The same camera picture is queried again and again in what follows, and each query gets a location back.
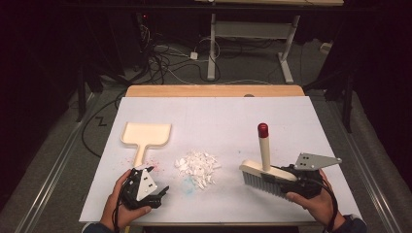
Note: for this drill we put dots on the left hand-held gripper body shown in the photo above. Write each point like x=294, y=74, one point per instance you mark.
x=145, y=186

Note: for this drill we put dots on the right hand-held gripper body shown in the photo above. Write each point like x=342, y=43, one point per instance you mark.
x=302, y=183

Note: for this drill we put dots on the cream plastic dustpan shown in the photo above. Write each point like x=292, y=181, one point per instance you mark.
x=147, y=134

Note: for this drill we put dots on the pile of white paper scraps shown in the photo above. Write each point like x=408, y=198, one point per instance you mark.
x=197, y=166

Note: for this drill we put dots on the person's right hand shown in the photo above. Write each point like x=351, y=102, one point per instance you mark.
x=319, y=207

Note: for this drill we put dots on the person's left hand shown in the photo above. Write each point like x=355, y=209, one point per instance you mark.
x=111, y=207

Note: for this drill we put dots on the black stand leg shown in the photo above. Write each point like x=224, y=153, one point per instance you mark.
x=80, y=93
x=348, y=103

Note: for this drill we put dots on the white power adapter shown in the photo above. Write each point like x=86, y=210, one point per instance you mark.
x=193, y=55

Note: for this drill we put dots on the metal floor rail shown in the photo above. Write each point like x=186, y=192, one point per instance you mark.
x=55, y=174
x=366, y=168

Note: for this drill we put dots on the white metal desk frame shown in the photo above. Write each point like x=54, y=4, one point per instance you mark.
x=249, y=29

